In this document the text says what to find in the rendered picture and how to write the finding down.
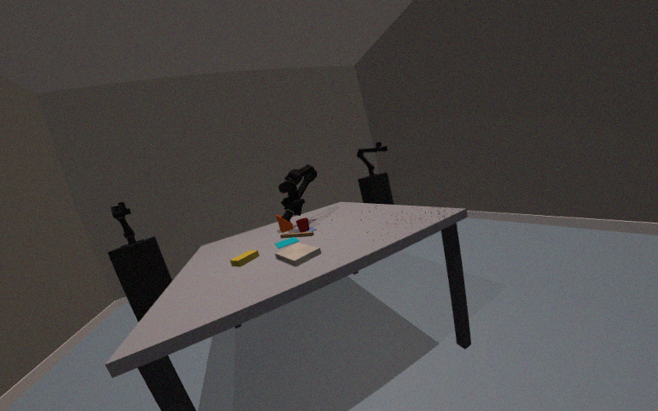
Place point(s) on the yellow rectangular block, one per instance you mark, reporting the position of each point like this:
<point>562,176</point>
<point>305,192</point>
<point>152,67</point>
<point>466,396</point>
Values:
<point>244,258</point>

